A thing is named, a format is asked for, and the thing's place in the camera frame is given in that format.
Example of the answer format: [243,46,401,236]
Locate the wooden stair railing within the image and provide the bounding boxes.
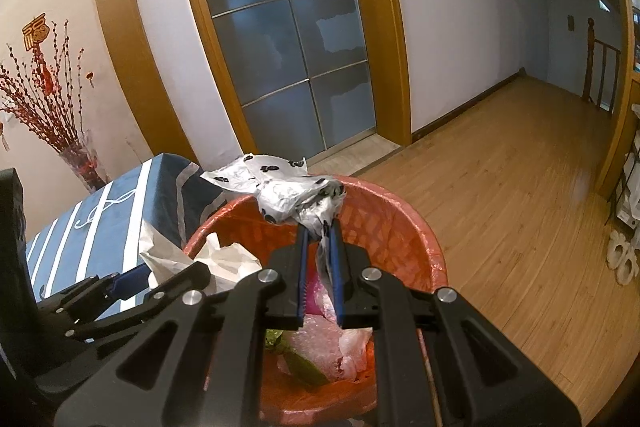
[582,18,621,112]

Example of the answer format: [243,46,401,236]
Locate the white plastic bag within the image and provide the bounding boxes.
[200,152,348,290]

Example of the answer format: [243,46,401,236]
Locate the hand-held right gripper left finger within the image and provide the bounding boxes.
[52,222,311,427]

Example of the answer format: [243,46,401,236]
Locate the metal storage shelf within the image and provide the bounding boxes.
[607,107,640,233]

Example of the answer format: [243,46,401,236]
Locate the glass vase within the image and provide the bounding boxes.
[59,129,108,192]

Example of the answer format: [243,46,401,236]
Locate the orange trash bin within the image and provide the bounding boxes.
[181,174,448,427]

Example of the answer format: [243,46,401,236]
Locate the frosted glass door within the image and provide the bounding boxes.
[170,0,413,160]

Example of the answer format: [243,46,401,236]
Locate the red berry branches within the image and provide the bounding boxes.
[0,19,93,158]

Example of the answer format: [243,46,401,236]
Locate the blue striped tablecloth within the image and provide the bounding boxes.
[22,152,226,308]

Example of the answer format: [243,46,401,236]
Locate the green vegetable leaves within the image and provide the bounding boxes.
[264,329,328,388]

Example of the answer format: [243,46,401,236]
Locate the white slipper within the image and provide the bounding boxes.
[617,242,640,285]
[606,229,628,270]

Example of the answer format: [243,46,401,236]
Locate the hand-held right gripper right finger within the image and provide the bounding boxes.
[327,219,583,427]

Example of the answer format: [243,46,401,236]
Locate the white paper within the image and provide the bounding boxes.
[139,219,263,295]

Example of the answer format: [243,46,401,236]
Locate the red hanging knot decoration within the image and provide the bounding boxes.
[21,12,56,95]

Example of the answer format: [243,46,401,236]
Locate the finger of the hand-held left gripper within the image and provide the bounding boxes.
[65,261,212,343]
[37,264,153,310]

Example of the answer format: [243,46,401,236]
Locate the clear plastic bag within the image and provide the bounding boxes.
[280,314,373,383]

